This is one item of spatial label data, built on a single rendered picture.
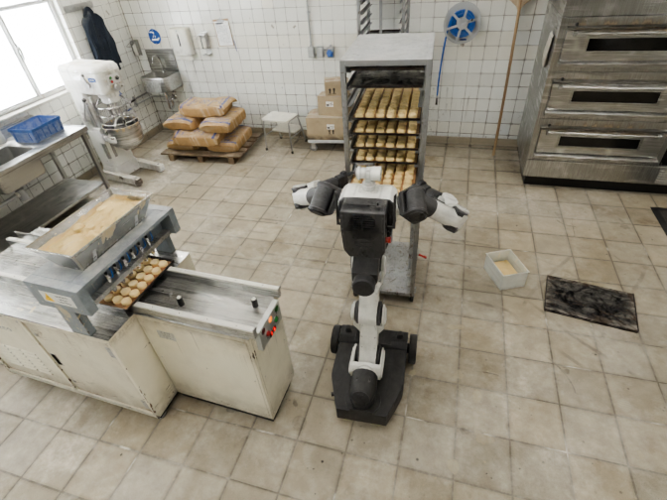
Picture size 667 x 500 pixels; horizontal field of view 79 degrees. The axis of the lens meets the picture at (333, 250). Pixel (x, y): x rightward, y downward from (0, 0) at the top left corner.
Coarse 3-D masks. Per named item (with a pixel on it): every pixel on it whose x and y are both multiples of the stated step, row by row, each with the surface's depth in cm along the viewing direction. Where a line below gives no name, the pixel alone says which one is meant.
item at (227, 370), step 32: (160, 288) 228; (192, 288) 226; (224, 288) 225; (160, 320) 210; (256, 320) 204; (160, 352) 233; (192, 352) 221; (224, 352) 209; (256, 352) 205; (288, 352) 249; (192, 384) 246; (224, 384) 232; (256, 384) 220; (288, 384) 258; (256, 416) 253
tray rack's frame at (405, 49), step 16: (432, 32) 251; (352, 48) 232; (368, 48) 230; (384, 48) 227; (400, 48) 225; (416, 48) 222; (432, 48) 220; (352, 64) 212; (368, 64) 210; (384, 64) 209; (400, 64) 207; (416, 64) 206; (432, 64) 260; (400, 256) 342; (400, 272) 327; (384, 288) 314; (400, 288) 312
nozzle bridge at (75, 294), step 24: (168, 216) 230; (120, 240) 208; (144, 240) 226; (168, 240) 247; (48, 264) 197; (96, 264) 194; (48, 288) 184; (72, 288) 182; (96, 288) 199; (72, 312) 192
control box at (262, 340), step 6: (276, 300) 215; (270, 306) 212; (276, 306) 213; (270, 312) 208; (276, 312) 215; (264, 318) 205; (258, 324) 202; (264, 324) 202; (270, 324) 209; (276, 324) 217; (258, 330) 199; (270, 330) 211; (258, 336) 199; (264, 336) 204; (270, 336) 211; (258, 342) 202; (264, 342) 206; (258, 348) 206; (264, 348) 207
